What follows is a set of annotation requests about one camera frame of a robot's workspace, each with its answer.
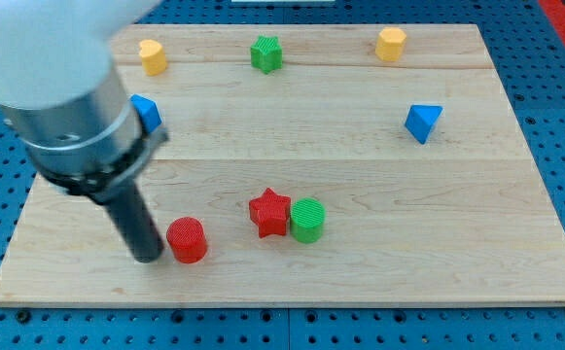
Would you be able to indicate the red cylinder block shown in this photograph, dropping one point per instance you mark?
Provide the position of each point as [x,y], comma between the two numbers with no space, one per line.
[187,240]

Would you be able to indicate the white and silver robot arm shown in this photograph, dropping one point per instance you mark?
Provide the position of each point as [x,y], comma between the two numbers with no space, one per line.
[60,91]

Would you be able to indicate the red star block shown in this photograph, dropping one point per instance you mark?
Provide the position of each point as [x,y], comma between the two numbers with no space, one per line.
[270,212]

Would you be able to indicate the green star block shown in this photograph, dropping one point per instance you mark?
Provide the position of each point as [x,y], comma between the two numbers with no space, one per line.
[266,54]

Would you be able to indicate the wooden board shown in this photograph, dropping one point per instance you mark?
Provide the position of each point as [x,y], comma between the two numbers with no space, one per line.
[462,221]

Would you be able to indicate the green cylinder block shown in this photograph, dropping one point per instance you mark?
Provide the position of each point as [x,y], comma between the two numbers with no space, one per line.
[307,220]

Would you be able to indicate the blue block left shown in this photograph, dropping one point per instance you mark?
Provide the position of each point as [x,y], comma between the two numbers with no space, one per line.
[148,112]

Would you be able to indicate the blue triangle block right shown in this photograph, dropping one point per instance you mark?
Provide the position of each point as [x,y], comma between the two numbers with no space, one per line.
[420,121]

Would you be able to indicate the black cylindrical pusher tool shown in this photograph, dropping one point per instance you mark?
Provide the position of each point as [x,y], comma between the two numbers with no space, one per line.
[130,215]

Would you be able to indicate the yellow heart block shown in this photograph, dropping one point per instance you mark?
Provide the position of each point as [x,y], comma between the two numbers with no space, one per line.
[152,57]

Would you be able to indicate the yellow hexagon block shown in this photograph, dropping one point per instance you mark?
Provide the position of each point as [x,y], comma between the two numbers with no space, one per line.
[390,44]

